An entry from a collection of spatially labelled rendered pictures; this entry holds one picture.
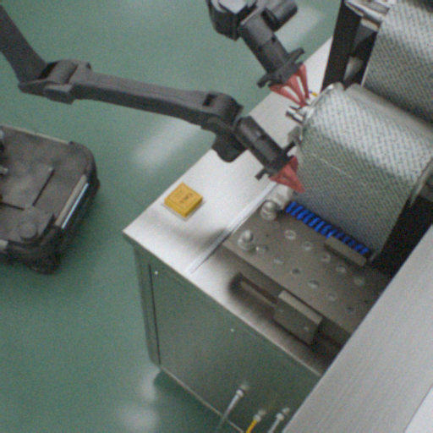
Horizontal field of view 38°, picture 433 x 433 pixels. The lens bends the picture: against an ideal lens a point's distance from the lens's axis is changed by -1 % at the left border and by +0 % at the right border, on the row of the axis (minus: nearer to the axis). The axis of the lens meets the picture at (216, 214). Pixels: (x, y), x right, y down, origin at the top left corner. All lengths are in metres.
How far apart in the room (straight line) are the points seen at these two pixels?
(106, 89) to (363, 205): 0.61
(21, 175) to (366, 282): 1.55
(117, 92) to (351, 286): 0.65
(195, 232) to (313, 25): 2.20
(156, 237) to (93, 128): 1.52
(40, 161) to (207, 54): 1.16
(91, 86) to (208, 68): 1.84
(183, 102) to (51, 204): 1.18
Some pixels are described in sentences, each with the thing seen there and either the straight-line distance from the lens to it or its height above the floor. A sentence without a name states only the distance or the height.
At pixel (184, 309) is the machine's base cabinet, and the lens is 1.62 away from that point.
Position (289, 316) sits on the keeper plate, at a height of 0.97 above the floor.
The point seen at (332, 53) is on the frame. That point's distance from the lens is 1.59.
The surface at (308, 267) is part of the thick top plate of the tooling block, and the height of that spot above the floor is 1.03.
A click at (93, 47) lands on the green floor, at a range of 3.38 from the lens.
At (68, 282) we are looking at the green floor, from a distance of 2.52.
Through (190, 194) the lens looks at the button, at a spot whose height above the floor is 0.92.
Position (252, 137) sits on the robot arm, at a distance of 1.35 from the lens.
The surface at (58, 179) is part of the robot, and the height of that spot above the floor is 0.24.
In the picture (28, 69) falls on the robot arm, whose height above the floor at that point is 1.19.
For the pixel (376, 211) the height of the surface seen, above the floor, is 1.15.
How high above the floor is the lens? 2.18
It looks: 56 degrees down
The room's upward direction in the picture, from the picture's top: 4 degrees clockwise
